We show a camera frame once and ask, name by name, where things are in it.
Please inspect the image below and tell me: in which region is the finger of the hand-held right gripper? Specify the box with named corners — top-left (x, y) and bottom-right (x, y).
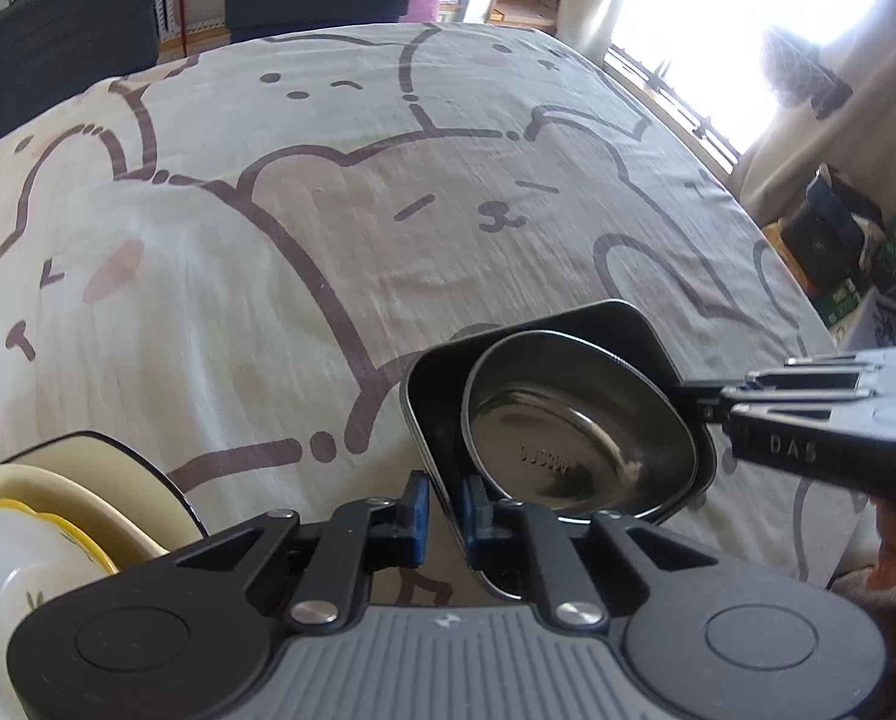
top-left (680, 382), bottom-right (873, 427)
top-left (744, 355), bottom-right (880, 391)

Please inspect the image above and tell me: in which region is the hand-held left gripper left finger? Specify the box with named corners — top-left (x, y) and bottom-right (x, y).
top-left (169, 469), bottom-right (431, 633)

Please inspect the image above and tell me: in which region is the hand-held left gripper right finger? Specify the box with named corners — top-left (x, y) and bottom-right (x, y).
top-left (461, 472), bottom-right (723, 632)

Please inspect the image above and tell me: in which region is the rectangular steel tray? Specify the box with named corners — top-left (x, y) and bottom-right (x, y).
top-left (400, 300), bottom-right (717, 602)

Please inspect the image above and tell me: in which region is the oval steel bowl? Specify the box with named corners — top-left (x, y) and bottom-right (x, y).
top-left (461, 330), bottom-right (700, 524)

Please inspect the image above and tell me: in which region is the white square plate tree print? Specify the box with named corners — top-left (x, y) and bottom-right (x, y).
top-left (0, 430), bottom-right (210, 552)

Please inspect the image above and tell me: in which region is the cream bowl with handles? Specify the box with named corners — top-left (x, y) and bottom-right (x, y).
top-left (0, 463), bottom-right (171, 571)

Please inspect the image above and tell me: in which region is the white floral bowl yellow rim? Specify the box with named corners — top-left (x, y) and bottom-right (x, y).
top-left (0, 508), bottom-right (119, 698)

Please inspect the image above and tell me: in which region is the person's right hand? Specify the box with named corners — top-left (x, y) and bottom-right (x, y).
top-left (870, 501), bottom-right (896, 592)

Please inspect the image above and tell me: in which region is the green box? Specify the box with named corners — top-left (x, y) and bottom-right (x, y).
top-left (815, 277), bottom-right (867, 327)

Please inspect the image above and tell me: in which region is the dark tote bag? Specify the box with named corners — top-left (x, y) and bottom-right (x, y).
top-left (781, 163), bottom-right (885, 293)

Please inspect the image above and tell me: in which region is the bear print tablecloth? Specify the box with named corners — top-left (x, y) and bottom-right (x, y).
top-left (0, 21), bottom-right (831, 720)

